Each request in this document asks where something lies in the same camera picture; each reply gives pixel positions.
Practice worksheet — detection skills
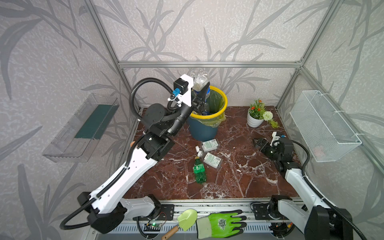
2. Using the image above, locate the green soda bottle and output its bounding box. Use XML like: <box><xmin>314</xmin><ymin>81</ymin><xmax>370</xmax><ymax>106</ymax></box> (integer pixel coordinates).
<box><xmin>193</xmin><ymin>157</ymin><xmax>207</xmax><ymax>184</ymax></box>

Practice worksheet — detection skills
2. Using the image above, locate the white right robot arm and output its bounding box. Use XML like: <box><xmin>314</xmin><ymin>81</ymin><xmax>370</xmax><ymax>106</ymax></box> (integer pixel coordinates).
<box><xmin>251</xmin><ymin>134</ymin><xmax>366</xmax><ymax>240</ymax></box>

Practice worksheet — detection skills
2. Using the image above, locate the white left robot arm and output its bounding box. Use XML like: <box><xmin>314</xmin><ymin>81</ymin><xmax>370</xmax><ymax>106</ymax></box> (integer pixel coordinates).
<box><xmin>60</xmin><ymin>75</ymin><xmax>210</xmax><ymax>234</ymax></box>

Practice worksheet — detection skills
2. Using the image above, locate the teal ribbed trash bin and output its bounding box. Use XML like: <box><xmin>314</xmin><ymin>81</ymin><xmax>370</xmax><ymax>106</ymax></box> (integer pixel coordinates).
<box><xmin>187</xmin><ymin>85</ymin><xmax>229</xmax><ymax>142</ymax></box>

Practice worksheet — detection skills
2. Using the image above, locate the green plastic bin liner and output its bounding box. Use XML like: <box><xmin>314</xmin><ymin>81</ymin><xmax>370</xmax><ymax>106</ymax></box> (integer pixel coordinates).
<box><xmin>189</xmin><ymin>87</ymin><xmax>228</xmax><ymax>128</ymax></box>

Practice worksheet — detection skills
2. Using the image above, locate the white plant pot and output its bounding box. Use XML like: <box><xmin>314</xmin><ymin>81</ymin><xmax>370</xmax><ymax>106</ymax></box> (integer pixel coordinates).
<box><xmin>247</xmin><ymin>113</ymin><xmax>264</xmax><ymax>128</ymax></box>

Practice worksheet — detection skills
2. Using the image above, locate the green artificial plant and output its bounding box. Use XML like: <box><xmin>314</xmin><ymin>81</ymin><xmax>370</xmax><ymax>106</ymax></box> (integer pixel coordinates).
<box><xmin>248</xmin><ymin>99</ymin><xmax>280</xmax><ymax>129</ymax></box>

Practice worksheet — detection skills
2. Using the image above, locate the upper white cap bottle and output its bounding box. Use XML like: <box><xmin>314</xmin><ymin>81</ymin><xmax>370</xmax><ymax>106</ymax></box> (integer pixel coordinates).
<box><xmin>195</xmin><ymin>139</ymin><xmax>219</xmax><ymax>152</ymax></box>

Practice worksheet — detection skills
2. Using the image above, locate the white cap bottle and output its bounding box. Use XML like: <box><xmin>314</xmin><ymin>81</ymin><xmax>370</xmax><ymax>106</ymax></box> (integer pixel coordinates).
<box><xmin>195</xmin><ymin>139</ymin><xmax>219</xmax><ymax>152</ymax></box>
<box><xmin>198</xmin><ymin>151</ymin><xmax>222</xmax><ymax>169</ymax></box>

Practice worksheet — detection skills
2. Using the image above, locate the lower white cap bottle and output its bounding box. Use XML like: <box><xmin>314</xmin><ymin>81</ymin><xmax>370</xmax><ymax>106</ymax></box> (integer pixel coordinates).
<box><xmin>198</xmin><ymin>151</ymin><xmax>222</xmax><ymax>169</ymax></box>

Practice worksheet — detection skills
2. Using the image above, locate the green work glove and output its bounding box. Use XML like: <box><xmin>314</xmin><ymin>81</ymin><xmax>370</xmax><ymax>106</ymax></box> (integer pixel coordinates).
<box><xmin>196</xmin><ymin>210</ymin><xmax>247</xmax><ymax>240</ymax></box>

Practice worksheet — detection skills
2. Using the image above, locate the green garden trowel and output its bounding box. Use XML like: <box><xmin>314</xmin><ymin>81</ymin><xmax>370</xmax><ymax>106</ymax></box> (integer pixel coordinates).
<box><xmin>162</xmin><ymin>209</ymin><xmax>198</xmax><ymax>240</ymax></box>

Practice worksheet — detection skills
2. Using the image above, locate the small circuit board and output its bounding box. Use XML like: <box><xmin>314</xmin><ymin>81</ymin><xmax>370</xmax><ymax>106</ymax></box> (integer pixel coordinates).
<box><xmin>143</xmin><ymin>221</ymin><xmax>166</xmax><ymax>232</ymax></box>

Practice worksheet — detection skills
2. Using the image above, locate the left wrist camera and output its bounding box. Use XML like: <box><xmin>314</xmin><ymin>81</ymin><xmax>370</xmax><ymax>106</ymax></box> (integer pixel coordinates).
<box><xmin>168</xmin><ymin>74</ymin><xmax>194</xmax><ymax>107</ymax></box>

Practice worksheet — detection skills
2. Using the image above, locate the white wire mesh basket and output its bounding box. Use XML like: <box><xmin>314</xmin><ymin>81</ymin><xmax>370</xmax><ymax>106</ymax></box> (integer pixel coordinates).
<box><xmin>290</xmin><ymin>90</ymin><xmax>362</xmax><ymax>163</ymax></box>

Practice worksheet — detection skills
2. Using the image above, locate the clear acrylic wall shelf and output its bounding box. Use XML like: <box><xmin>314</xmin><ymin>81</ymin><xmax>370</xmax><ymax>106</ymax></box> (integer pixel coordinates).
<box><xmin>42</xmin><ymin>94</ymin><xmax>120</xmax><ymax>163</ymax></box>

